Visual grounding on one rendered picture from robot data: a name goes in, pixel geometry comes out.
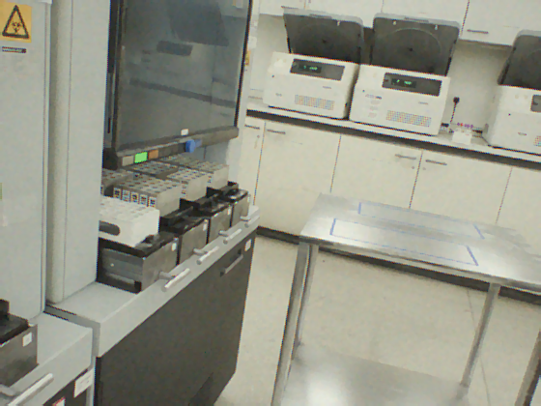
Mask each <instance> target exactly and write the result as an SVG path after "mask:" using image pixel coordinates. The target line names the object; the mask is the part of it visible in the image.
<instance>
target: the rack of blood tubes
mask: <svg viewBox="0 0 541 406"><path fill-rule="evenodd" d="M158 218H159V210H156V209H152V208H149V207H146V206H142V205H136V204H132V203H129V202H126V201H123V200H120V199H113V198H109V197H106V196H103V195H101V196H100V213H99V237H103V238H105V239H109V240H111V241H114V242H120V243H123V244H126V245H129V246H130V247H136V246H137V245H138V244H137V243H139V242H141V241H143V240H145V239H146V237H147V236H149V235H151V234H152V235H154V234H156V233H157V227H158ZM154 236H155V235H154ZM145 241H146V240H145ZM145 241H144V242H145ZM136 244H137V245H136ZM139 244H140V243H139Z"/></svg>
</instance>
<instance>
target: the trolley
mask: <svg viewBox="0 0 541 406"><path fill-rule="evenodd" d="M310 244H311V249H310V253H309V258H308V263H307V267H306V262H307V257H308V252H309V248H310ZM319 246H320V247H331V248H335V249H338V250H343V251H347V252H353V253H358V254H361V255H365V256H370V257H373V258H381V259H384V260H388V261H392V262H396V263H404V264H408V265H412V266H416V267H418V268H423V269H430V270H434V271H439V272H442V273H446V274H454V275H457V276H464V277H468V278H472V279H480V280H484V281H488V282H491V284H490V286H489V290H488V292H487V298H486V301H485V303H484V305H483V308H482V314H481V316H480V319H479V322H478V325H477V327H476V333H475V336H474V339H473V342H472V344H471V349H470V354H469V357H468V359H467V363H466V368H465V371H464V374H463V376H462V380H461V382H456V381H453V380H446V379H443V378H440V377H437V376H434V375H427V374H423V373H420V372H417V371H413V370H410V369H404V368H401V367H397V366H394V365H391V364H384V363H380V362H375V361H371V360H365V359H362V358H359V357H355V356H352V355H348V354H341V353H338V352H334V351H331V350H328V349H322V348H318V347H315V346H311V345H308V344H305V343H300V341H301V336H302V332H303V327H304V322H305V318H306V309H307V306H308V301H309V297H310V292H311V284H312V279H313V275H314V271H315V266H316V262H317V252H318V248H319ZM305 271H306V276H305V281H304V284H303V280H304V275H305ZM502 284H503V285H507V286H511V287H514V288H519V289H523V290H529V291H534V292H537V293H541V258H540V255H539V254H538V253H537V252H535V250H534V249H533V248H532V247H531V246H530V245H529V243H528V242H526V241H525V239H524V238H523V237H522V236H521V235H520V234H519V232H518V231H516V230H514V229H510V228H506V227H502V226H494V225H490V224H486V223H482V222H476V221H472V220H464V219H460V218H455V217H449V216H440V215H435V214H431V213H427V212H423V211H418V210H411V209H406V208H402V207H397V206H393V205H385V204H381V203H377V202H372V201H368V200H364V199H355V198H352V197H348V196H343V195H339V194H330V193H326V192H321V193H320V194H319V196H318V198H317V201H316V203H315V205H314V206H313V208H312V210H311V213H310V215H309V216H308V218H307V220H306V223H305V224H304V226H303V227H302V229H301V231H300V234H299V248H298V253H297V258H296V267H295V272H294V276H293V281H292V286H291V291H290V301H289V305H288V309H287V314H286V319H285V328H284V333H283V337H282V342H281V347H280V352H279V361H278V366H277V370H276V375H275V380H274V389H273V394H272V399H271V403H270V406H470V402H469V398H468V396H467V394H468V391H469V389H470V384H471V379H472V376H473V373H474V370H475V369H476V363H477V360H478V358H479V355H480V352H481V349H482V344H483V341H484V338H485V336H486V333H487V328H488V326H489V323H490V320H491V317H492V315H493V309H494V306H495V304H496V300H497V298H498V290H499V288H500V286H501V285H502ZM302 285H303V290H302V294H301V298H300V293H301V289H302ZM299 302H300V308H299ZM298 311H299V316H298V321H297V324H296V320H297V315H298ZM295 329H296V333H295V338H294V343H293V348H292V352H291V357H290V351H291V347H292V342H293V337H294V332H295ZM289 360H290V365H289V370H288V375H287V379H286V381H285V378H286V374H287V369H288V364H289ZM540 375H541V327H540V332H539V334H538V336H537V338H536V341H535V346H534V348H533V350H532V353H531V355H530V358H529V363H528V365H527V369H526V372H525V377H524V380H523V381H522V384H521V385H520V388H519V393H518V396H517V398H516V401H515V403H514V406H530V403H531V401H532V398H533V397H534V394H535V390H536V387H537V385H538V382H539V380H540Z"/></svg>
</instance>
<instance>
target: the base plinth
mask: <svg viewBox="0 0 541 406"><path fill-rule="evenodd" d="M256 228H257V232H256V234H257V235H260V236H264V237H270V238H274V239H276V240H279V241H283V242H290V243H293V244H296V245H298V244H299V236H297V235H294V234H290V233H287V232H284V231H277V230H274V229H269V228H267V227H264V226H258V227H256ZM318 250H321V251H324V252H331V253H334V254H338V255H341V256H344V257H348V258H354V259H357V260H360V261H364V262H367V263H374V264H377V265H381V266H384V267H387V268H390V269H397V270H400V271H403V272H407V273H410V274H417V275H420V276H426V277H429V278H432V279H439V280H442V281H445V282H448V283H451V284H458V285H461V286H465V287H468V288H471V289H474V290H481V291H484V292H488V290H489V286H490V284H491V283H490V282H487V281H483V280H480V279H472V278H468V277H464V276H460V275H454V274H446V273H442V272H439V271H434V270H430V269H423V268H418V267H416V266H412V265H408V264H404V263H396V262H392V261H388V260H384V259H381V258H373V257H370V256H365V255H361V254H358V253H353V252H347V251H343V250H338V249H335V248H331V247H323V246H319V248H318ZM498 295H501V296H503V297H507V298H510V299H514V300H517V301H524V302H527V303H530V304H534V305H541V295H536V294H533V293H529V292H527V291H524V290H517V289H514V288H510V287H507V286H503V285H501V286H500V288H499V290H498Z"/></svg>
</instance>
